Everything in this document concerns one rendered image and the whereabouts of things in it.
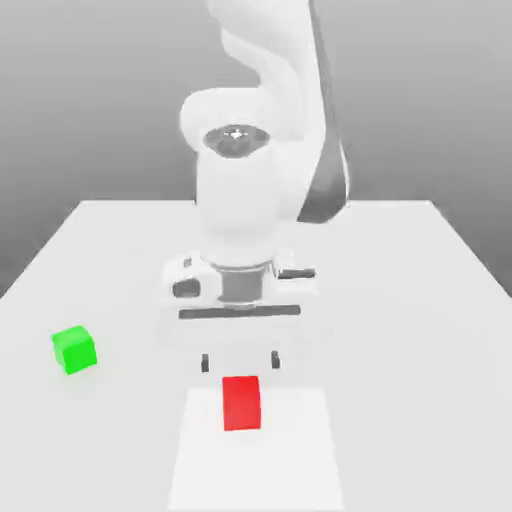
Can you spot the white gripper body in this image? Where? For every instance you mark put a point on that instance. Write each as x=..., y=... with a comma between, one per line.
x=240, y=330

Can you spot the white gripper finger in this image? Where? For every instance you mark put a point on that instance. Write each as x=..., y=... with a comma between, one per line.
x=205, y=363
x=275, y=360

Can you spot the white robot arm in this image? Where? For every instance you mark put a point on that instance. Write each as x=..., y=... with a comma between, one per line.
x=236, y=200

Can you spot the small red cube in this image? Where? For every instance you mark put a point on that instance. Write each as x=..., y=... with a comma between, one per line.
x=241, y=403

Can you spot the small green cube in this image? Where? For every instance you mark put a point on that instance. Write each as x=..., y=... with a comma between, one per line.
x=75, y=350

